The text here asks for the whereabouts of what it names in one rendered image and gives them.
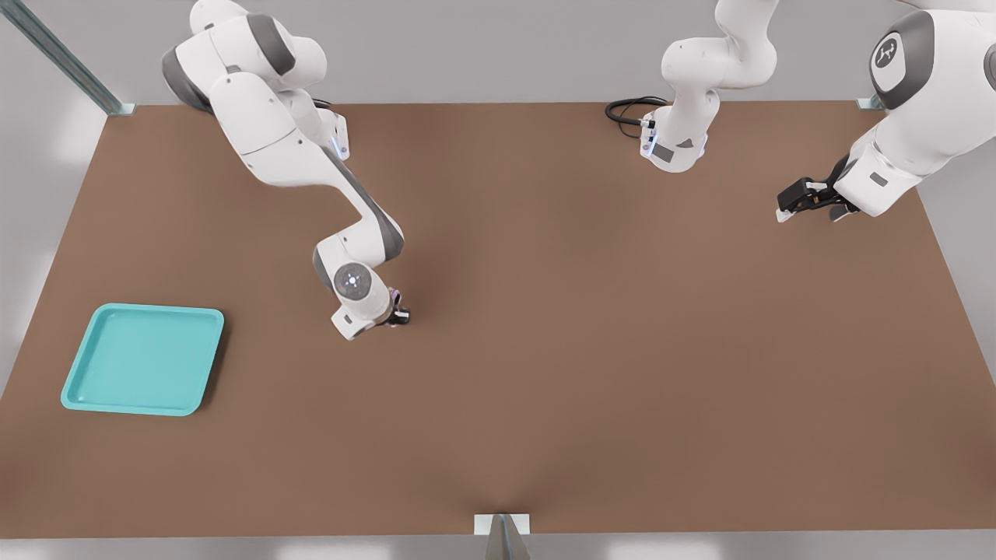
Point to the pale blue-green tray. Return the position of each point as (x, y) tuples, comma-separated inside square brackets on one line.
[(144, 359)]

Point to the silver frame post foot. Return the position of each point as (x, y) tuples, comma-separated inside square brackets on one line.
[(869, 103)]

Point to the silver frame post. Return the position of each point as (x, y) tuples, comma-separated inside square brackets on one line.
[(504, 537), (62, 54)]

